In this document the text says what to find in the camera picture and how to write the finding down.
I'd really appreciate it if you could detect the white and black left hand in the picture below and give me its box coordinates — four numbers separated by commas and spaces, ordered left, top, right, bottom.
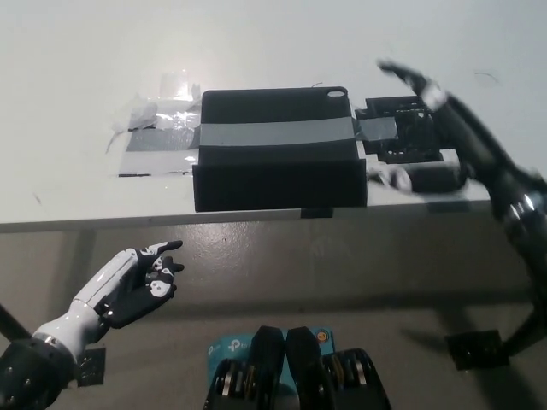
70, 240, 185, 330

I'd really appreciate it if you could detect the black folding tablet cover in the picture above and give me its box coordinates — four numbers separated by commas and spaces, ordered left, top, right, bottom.
191, 86, 369, 214

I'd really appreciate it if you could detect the black printed fixture frame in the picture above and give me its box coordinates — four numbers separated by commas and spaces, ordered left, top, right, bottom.
362, 96, 445, 164

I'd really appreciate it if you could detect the clear crumpled tape patch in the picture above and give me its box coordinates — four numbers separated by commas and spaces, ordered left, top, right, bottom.
103, 70, 205, 179

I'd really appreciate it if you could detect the grey tape strip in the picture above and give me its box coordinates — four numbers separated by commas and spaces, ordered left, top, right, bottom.
126, 115, 402, 154

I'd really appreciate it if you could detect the small black floor marker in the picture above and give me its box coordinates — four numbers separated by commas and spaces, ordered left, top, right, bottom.
75, 347, 107, 387

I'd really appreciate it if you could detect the black table leg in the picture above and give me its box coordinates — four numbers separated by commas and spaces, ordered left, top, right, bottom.
0, 302, 33, 343

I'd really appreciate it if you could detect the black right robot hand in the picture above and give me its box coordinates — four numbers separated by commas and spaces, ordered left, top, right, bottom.
366, 59, 540, 223

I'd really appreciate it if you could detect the teal router box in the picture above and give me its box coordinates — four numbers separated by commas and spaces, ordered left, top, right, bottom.
206, 325, 339, 388

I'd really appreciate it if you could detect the black ribbed robot body block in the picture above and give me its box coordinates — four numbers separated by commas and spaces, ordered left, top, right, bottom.
285, 325, 392, 410
203, 325, 288, 410

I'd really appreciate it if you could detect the large black floor marker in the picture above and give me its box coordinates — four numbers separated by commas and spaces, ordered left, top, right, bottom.
444, 330, 512, 371

